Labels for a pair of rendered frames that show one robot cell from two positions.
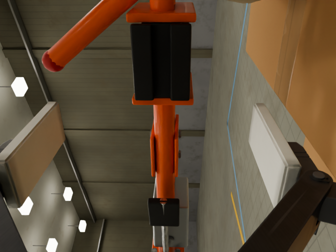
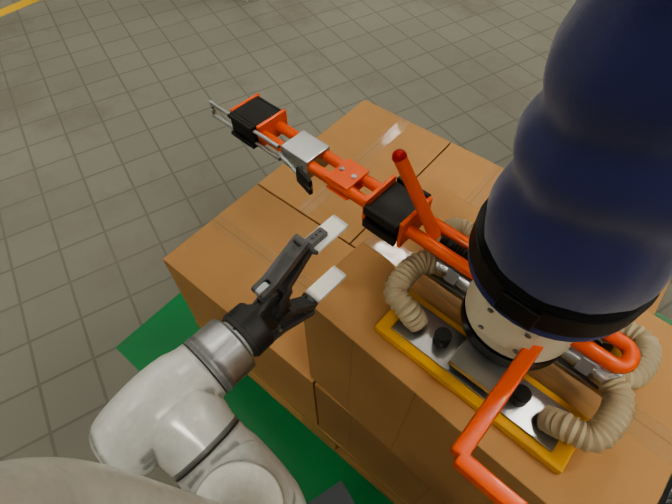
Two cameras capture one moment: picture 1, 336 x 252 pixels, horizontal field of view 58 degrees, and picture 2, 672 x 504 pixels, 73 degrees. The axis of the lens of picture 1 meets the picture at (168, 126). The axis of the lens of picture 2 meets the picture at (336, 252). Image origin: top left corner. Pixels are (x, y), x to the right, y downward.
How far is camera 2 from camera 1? 65 cm
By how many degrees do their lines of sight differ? 58
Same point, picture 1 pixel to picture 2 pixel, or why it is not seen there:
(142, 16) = (401, 231)
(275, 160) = (321, 293)
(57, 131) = (335, 225)
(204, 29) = not seen: outside the picture
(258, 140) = (331, 278)
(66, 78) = not seen: outside the picture
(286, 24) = (406, 250)
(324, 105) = (351, 277)
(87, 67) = not seen: outside the picture
